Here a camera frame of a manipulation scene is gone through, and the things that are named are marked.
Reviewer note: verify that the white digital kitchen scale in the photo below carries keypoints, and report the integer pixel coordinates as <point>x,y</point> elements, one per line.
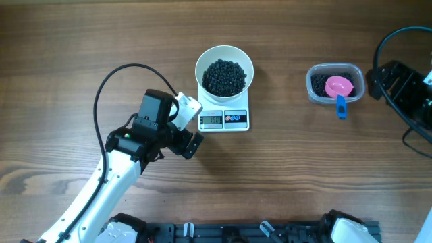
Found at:
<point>231,115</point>

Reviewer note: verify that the black beans in container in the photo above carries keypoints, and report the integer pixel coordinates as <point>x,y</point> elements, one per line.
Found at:
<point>318,82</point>

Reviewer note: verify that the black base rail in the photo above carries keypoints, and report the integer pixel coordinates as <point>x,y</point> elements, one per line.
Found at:
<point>243,233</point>

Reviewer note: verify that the black beans in bowl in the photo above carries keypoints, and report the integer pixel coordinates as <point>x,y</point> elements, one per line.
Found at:
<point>224,78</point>

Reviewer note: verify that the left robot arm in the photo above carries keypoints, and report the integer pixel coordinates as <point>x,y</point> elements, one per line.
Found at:
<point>118,169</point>

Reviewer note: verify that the pink scoop blue handle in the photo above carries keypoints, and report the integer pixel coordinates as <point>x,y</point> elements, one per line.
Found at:
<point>338,87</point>

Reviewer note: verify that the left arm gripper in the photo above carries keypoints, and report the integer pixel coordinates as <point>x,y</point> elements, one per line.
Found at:
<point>179,146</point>

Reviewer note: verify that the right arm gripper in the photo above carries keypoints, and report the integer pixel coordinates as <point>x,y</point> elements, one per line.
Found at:
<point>411,79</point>

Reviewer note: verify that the white bowl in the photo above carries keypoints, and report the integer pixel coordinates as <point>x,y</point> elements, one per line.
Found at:
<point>228,53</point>

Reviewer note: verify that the clear plastic bean container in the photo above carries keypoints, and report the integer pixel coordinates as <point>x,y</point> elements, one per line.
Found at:
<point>330,69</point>

